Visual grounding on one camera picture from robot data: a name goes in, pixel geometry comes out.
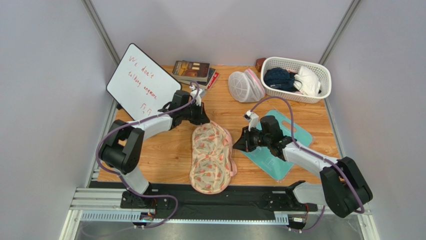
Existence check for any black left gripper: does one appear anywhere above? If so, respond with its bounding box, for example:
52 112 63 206
180 100 210 125

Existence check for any floral mesh laundry bag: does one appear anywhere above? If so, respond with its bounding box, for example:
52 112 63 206
189 121 238 195

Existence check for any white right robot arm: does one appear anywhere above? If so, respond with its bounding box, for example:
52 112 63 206
233 111 373 218

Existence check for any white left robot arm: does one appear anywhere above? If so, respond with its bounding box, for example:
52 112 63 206
96 89 210 197

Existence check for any white round mesh laundry bag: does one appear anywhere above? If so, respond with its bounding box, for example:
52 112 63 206
228 68 266 103

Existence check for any white bra in basket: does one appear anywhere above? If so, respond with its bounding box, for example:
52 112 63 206
293 66 321 97

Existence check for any teal folding board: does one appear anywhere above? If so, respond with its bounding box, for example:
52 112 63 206
243 110 313 181

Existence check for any top dark book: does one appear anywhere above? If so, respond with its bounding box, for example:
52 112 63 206
171 60 210 82

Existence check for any bottom red-spined book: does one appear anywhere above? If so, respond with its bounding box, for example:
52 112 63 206
181 68 221 90

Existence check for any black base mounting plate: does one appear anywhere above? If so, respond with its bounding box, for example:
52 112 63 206
120 183 319 221

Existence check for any white whiteboard with red writing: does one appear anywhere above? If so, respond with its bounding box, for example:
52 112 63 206
106 43 182 121

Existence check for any dark blue knit garment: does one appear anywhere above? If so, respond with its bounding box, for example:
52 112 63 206
263 67 298 92

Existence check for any small brown wooden block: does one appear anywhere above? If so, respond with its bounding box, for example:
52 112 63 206
254 57 267 73

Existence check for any white plastic basket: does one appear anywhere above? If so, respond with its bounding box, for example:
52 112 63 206
260 57 332 104

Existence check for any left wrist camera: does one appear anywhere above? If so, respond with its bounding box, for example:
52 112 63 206
189 85 206 107

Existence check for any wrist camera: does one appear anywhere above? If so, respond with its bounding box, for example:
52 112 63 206
189 85 206 107
243 110 259 131

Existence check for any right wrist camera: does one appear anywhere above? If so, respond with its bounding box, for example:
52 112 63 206
243 110 259 131

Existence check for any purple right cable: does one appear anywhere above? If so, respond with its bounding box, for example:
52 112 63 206
250 96 366 234

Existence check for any purple cable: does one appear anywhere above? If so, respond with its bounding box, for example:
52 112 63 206
95 80 201 231
250 96 366 234

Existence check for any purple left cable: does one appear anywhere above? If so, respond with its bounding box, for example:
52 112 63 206
95 80 201 231

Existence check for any aluminium frame rail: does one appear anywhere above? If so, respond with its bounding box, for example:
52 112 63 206
60 182 379 240

